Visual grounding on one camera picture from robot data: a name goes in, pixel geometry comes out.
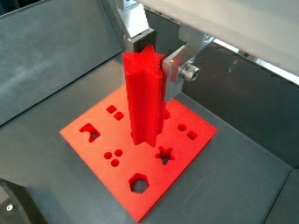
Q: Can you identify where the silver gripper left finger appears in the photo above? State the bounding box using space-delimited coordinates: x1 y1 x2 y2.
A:
116 0 156 53

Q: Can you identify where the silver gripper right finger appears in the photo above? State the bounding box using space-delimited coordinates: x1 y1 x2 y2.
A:
163 24 215 102

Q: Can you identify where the red star-shaped peg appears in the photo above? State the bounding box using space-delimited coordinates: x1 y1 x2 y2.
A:
123 45 164 147

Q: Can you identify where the red shape-sorting board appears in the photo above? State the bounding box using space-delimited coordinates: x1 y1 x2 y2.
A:
60 87 218 221

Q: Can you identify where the black block with screw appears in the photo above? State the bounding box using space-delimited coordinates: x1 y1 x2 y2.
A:
0 178 48 224

